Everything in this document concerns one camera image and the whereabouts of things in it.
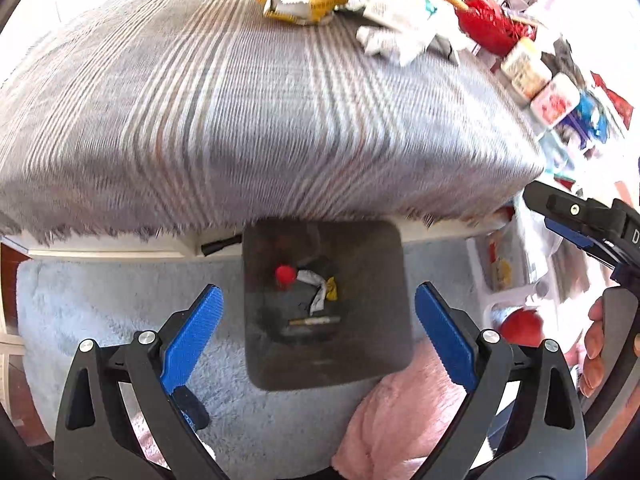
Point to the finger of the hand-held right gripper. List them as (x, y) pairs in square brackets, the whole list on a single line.
[(565, 205), (575, 239)]

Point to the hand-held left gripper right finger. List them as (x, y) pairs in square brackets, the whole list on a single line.
[(445, 340)]

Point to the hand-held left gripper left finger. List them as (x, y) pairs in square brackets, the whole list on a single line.
[(192, 340)]

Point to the dark grey trash bin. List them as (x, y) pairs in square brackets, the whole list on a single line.
[(370, 310)]

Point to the white green-print wrapper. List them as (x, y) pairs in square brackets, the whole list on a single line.
[(405, 5)]

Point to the person's right hand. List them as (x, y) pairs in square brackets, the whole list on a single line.
[(594, 360)]

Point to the clear plastic bag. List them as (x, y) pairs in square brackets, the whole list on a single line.
[(537, 240)]

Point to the orange-red ball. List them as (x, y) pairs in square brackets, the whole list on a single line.
[(521, 327)]

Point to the blue packet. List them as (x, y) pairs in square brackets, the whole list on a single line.
[(590, 120)]

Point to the pink fluffy slipper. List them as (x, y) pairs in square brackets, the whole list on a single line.
[(400, 420)]

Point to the white pink-label bottle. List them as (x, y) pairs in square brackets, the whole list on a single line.
[(555, 100)]

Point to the small red cap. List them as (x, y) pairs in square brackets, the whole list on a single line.
[(285, 276)]

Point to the red packet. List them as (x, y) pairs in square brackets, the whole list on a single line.
[(612, 97)]

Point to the thin tan stick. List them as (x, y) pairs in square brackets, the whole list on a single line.
[(315, 320)]

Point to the light blue fluffy rug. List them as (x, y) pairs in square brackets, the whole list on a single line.
[(75, 300)]

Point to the crumpled white yellow wrapper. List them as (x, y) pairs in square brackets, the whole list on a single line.
[(320, 292)]

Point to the cream lotion bottle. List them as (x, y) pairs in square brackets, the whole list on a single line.
[(525, 70)]

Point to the red plastic basket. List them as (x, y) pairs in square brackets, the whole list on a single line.
[(492, 22)]

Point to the grey striped tablecloth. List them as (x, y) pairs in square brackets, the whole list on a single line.
[(200, 110)]

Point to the crumpled grey-white wrapper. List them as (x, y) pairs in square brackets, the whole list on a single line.
[(390, 45)]

